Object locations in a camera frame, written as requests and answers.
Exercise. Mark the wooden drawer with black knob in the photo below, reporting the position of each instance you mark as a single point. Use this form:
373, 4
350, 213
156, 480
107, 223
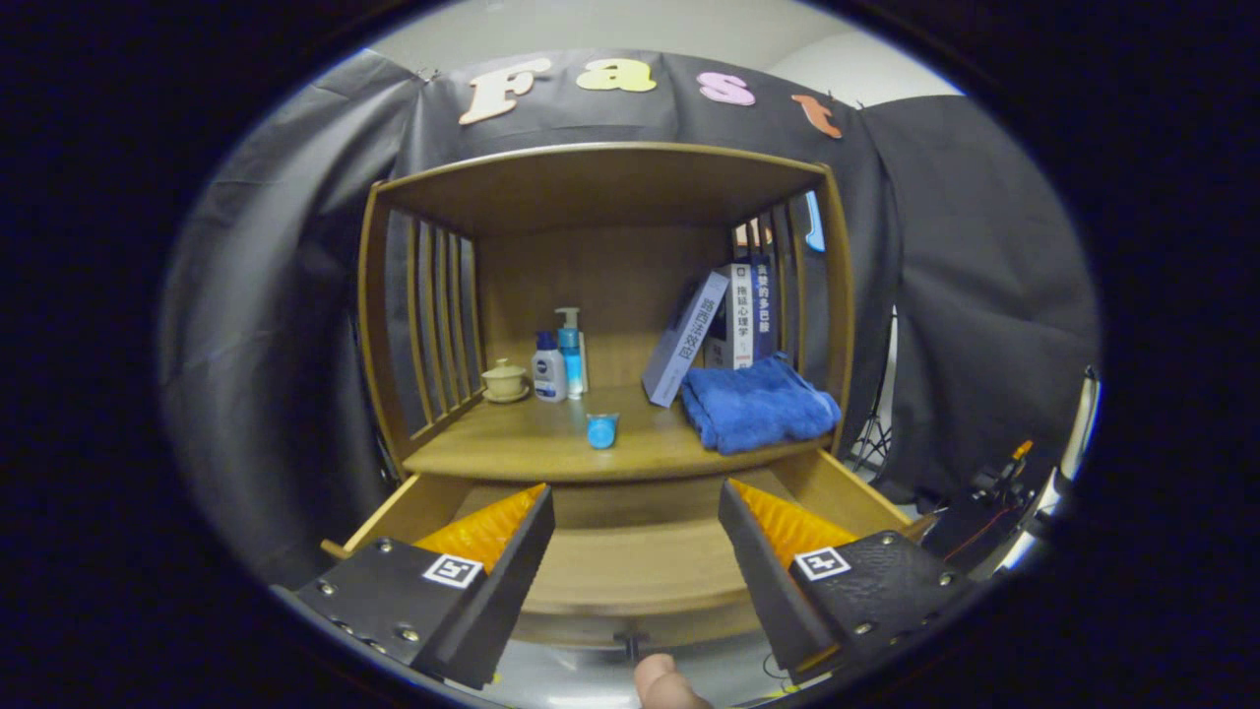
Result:
640, 561

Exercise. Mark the black device with orange tip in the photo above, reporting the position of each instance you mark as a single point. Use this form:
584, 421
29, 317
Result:
970, 527

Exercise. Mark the wooden countertop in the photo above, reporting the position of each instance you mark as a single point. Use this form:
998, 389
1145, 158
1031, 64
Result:
532, 443

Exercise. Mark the blue and white tube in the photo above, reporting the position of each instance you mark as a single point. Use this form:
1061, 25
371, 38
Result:
602, 433

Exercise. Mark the blue folded towel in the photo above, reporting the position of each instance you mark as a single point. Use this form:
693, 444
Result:
758, 409

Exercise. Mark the wooden cabinet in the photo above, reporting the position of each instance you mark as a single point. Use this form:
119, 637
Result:
591, 187

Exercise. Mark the white pole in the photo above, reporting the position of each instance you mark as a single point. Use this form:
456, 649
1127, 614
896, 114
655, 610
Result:
1081, 423

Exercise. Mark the black backdrop cloth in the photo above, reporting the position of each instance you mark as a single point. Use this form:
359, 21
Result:
285, 345

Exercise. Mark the white-spined book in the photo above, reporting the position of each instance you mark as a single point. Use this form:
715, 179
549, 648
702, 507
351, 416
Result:
742, 315

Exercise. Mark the beige lidded teacup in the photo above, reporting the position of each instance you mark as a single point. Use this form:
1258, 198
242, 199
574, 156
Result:
505, 382

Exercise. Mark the blue-spined book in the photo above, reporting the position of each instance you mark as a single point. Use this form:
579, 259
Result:
764, 310

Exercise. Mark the white and blue lotion bottle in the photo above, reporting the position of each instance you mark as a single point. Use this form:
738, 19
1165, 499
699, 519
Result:
549, 374

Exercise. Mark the grey book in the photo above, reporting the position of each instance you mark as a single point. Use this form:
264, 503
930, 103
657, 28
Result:
679, 345

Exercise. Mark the blue pump bottle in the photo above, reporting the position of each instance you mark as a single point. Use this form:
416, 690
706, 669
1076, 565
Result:
570, 359

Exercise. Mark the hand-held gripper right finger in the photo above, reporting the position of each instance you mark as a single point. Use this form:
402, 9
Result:
768, 591

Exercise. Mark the black tripod stand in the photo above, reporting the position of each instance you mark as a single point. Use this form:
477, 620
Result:
874, 433

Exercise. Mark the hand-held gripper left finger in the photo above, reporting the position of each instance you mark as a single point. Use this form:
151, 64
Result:
502, 601

